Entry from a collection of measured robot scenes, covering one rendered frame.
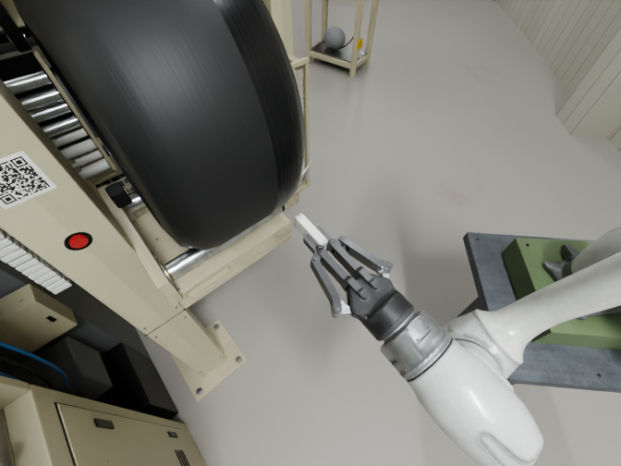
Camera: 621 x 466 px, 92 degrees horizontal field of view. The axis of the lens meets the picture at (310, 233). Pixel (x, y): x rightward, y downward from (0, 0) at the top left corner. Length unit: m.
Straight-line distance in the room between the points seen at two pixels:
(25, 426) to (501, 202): 2.45
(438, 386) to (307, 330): 1.22
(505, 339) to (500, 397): 0.14
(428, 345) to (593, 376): 0.78
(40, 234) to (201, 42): 0.44
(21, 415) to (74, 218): 0.37
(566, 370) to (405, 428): 0.72
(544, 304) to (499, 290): 0.58
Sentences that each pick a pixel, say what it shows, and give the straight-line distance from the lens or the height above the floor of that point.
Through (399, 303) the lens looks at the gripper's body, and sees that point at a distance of 0.46.
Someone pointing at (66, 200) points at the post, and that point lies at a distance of 0.68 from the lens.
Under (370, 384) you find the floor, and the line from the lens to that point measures 1.59.
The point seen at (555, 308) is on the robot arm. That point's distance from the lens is 0.58.
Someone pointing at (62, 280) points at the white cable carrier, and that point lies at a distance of 0.82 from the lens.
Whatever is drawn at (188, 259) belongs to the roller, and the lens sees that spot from 0.79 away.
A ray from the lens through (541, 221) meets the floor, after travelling 2.48.
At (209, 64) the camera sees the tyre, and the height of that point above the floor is 1.35.
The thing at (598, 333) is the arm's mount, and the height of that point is 0.74.
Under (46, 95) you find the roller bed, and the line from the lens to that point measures 1.02.
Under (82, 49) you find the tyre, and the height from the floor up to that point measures 1.39.
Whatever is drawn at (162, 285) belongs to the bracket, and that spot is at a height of 0.95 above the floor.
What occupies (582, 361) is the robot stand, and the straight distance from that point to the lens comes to 1.19.
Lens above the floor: 1.54
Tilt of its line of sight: 54 degrees down
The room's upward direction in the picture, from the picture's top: straight up
